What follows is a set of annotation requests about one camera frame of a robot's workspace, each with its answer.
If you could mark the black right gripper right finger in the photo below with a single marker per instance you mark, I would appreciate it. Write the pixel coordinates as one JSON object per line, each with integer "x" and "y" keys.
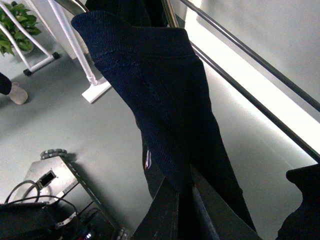
{"x": 217, "y": 220}

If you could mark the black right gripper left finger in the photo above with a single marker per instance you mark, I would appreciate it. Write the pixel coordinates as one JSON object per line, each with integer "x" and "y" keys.
{"x": 161, "y": 220}

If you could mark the black t-shirt with chinese logo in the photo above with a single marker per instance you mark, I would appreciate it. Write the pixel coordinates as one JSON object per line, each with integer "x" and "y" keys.
{"x": 156, "y": 72}

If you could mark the grey metal clothes rack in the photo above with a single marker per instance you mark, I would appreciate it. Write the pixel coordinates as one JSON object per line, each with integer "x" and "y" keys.
{"x": 288, "y": 116}

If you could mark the black t-shirt better world print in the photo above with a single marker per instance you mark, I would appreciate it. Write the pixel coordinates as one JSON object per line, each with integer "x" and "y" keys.
{"x": 304, "y": 222}

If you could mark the grey robot mobile base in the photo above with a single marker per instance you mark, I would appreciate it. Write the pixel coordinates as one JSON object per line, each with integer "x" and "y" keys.
{"x": 54, "y": 202}

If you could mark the beige shoe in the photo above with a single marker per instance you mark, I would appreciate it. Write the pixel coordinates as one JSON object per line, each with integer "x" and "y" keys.
{"x": 17, "y": 94}

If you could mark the white roller blind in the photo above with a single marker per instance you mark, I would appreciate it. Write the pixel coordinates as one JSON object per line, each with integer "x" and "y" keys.
{"x": 285, "y": 33}

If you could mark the green potted plant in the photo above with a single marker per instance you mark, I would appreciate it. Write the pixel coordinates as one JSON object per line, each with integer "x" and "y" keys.
{"x": 27, "y": 20}

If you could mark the white drying rack frame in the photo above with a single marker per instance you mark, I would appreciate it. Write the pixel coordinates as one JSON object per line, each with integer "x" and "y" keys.
{"x": 51, "y": 13}

